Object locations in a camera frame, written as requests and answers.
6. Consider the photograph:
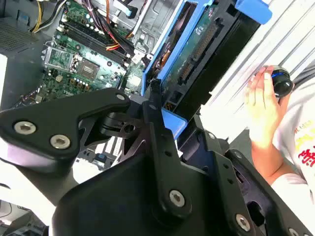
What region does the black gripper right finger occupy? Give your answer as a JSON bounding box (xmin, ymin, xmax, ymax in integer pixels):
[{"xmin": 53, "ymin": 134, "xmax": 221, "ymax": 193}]
[{"xmin": 177, "ymin": 115, "xmax": 314, "ymax": 236}]

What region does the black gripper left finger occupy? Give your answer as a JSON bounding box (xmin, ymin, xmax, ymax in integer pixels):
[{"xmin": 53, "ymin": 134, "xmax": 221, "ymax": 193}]
[{"xmin": 0, "ymin": 78, "xmax": 193, "ymax": 222}]

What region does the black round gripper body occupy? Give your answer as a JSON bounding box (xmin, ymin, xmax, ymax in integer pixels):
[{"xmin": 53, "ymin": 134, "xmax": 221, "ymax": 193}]
[{"xmin": 51, "ymin": 152, "xmax": 233, "ymax": 236}]

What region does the round black blue-ringed tool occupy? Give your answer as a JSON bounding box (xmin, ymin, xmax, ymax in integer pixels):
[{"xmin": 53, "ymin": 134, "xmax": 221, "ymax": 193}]
[{"xmin": 270, "ymin": 64, "xmax": 295, "ymax": 98}]

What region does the hard disk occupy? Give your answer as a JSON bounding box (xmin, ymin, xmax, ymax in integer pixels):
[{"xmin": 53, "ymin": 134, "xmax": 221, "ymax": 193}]
[{"xmin": 141, "ymin": 0, "xmax": 273, "ymax": 142}]

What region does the black wire blue connector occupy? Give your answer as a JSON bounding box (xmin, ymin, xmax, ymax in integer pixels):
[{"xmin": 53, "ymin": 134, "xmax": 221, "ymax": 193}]
[{"xmin": 115, "ymin": 3, "xmax": 139, "ymax": 18}]

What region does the person's hand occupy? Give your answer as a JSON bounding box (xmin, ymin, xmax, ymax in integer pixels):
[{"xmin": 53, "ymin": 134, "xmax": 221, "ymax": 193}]
[{"xmin": 244, "ymin": 65, "xmax": 293, "ymax": 150}]

